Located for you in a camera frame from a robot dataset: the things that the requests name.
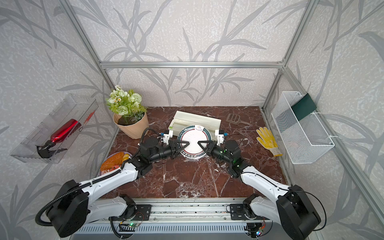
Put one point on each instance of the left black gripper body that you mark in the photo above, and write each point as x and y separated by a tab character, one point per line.
169	151

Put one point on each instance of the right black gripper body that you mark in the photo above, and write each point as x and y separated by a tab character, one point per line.
220	153

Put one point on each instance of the clear plastic wrap sheet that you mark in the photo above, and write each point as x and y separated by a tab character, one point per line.
193	141

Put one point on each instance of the cream plastic wrap dispenser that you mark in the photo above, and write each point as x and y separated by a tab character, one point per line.
182	120

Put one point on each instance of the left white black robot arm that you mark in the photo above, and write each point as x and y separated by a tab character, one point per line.
77	204

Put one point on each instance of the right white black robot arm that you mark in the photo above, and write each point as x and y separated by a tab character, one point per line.
287	206

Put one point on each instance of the purple plate of toy food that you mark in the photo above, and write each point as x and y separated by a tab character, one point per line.
113	162

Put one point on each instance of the brown slotted spatula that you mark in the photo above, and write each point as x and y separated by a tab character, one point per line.
236	119

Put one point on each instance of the artificial flowers in beige pot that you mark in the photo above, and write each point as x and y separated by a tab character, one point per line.
129	113

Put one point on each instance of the yellow rubber glove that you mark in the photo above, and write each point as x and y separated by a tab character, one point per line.
267	140

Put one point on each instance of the dark green card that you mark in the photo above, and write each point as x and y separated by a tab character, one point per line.
304	107

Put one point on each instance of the red spray bottle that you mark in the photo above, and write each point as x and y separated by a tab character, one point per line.
59	136

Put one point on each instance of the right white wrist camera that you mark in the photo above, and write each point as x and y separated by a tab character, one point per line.
220	135

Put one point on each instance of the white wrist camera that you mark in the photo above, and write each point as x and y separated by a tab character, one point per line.
220	135
166	136

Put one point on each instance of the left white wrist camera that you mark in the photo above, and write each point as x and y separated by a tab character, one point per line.
166	136

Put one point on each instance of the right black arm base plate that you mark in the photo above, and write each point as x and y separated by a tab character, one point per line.
237	213

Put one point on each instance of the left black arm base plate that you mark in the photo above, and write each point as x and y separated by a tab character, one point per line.
141	213

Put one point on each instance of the white wire mesh basket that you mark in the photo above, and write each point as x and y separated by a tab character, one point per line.
305	141

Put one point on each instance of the clear plastic wall bin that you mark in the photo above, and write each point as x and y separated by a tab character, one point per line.
71	107

